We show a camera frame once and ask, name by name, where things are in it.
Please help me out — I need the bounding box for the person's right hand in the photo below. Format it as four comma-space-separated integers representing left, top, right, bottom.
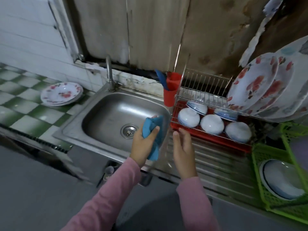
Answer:
172, 128, 198, 181

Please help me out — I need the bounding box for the stainless steel sink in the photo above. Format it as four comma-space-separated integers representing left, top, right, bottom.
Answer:
53, 81, 270, 205

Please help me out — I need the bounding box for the green checkered tile countertop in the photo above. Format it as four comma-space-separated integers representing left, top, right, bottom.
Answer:
0, 62, 97, 154

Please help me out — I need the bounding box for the floral plate stack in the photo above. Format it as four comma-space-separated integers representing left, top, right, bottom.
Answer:
260, 36, 308, 122

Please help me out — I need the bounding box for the red plastic cutlery cup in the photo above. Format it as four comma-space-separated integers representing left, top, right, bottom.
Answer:
163, 71, 184, 108

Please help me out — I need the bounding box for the person's left hand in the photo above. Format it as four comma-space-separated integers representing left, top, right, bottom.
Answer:
130, 115, 161, 167

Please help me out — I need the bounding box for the white hanging cloth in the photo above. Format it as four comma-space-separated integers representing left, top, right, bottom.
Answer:
239, 0, 285, 68

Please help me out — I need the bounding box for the blue cleaning cloth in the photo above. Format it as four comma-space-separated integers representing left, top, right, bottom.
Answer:
141, 116, 164, 162

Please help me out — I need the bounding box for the person's left forearm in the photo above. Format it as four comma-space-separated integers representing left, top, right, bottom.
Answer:
60, 157, 142, 231

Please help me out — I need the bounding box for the weathered wooden board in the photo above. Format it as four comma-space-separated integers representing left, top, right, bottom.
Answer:
65, 0, 308, 77

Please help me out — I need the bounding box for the chrome faucet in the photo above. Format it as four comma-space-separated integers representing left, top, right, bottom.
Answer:
106, 56, 120, 92

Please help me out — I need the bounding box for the wire dish rack red tray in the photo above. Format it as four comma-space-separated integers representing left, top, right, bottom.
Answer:
170, 101, 252, 153

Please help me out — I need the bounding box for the blue rice paddle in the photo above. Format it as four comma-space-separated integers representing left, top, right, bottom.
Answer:
154, 70, 169, 91

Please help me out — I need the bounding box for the person's right forearm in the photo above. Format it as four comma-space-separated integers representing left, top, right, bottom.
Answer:
176, 176, 222, 231

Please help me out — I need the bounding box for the metal wire dish rack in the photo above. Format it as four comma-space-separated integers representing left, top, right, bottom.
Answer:
169, 53, 289, 152

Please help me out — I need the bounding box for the green plastic shelf rack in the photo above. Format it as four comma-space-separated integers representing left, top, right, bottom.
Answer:
251, 122, 308, 225

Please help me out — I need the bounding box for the purple plastic bowl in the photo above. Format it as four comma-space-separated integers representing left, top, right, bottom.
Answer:
290, 136, 308, 172

